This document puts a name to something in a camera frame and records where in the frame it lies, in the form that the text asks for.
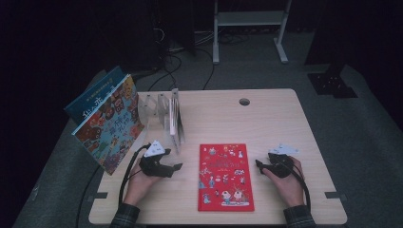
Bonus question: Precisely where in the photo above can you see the hand-held gripper black cable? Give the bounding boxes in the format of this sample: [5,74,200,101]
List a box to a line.
[117,142,152,207]
[280,161,312,213]

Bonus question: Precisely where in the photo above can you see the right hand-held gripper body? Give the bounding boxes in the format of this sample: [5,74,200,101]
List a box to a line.
[267,143,300,179]

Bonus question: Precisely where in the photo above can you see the white metal desk frame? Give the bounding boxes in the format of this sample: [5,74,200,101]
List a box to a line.
[212,0,293,66]

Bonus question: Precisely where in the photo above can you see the left hand-held gripper black cable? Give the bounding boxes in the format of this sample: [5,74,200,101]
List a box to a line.
[117,142,152,207]

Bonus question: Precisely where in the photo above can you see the dark floor-standing equipment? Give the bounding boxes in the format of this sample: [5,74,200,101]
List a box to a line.
[153,0,197,56]

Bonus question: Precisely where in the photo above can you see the dark blue monster picture book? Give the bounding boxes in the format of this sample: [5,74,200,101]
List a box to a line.
[64,66,128,126]

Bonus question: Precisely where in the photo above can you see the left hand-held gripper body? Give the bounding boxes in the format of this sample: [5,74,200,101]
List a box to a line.
[139,140,175,179]

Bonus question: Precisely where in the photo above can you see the thin black floor cable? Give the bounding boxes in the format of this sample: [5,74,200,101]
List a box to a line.
[76,165,104,228]

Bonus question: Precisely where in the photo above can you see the black stand base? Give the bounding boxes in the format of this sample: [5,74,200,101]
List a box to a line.
[303,31,358,99]

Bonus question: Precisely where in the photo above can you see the person's left hand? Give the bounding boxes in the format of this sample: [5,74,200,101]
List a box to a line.
[123,157,164,207]

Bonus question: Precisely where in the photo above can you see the white floor cables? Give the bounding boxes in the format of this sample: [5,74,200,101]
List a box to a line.
[193,29,217,46]

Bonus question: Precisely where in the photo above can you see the right hand-held gripper black cable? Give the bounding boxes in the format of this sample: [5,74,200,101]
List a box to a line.
[280,161,312,213]

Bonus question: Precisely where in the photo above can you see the person's right hand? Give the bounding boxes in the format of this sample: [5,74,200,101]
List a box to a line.
[262,156,306,209]

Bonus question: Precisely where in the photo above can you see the thin white book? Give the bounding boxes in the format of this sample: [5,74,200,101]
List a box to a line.
[168,94,186,150]

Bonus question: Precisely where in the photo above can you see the light blue animal picture book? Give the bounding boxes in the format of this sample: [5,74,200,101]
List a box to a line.
[71,74,145,176]

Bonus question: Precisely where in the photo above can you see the red picture book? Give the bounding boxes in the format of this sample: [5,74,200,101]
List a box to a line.
[197,142,256,213]

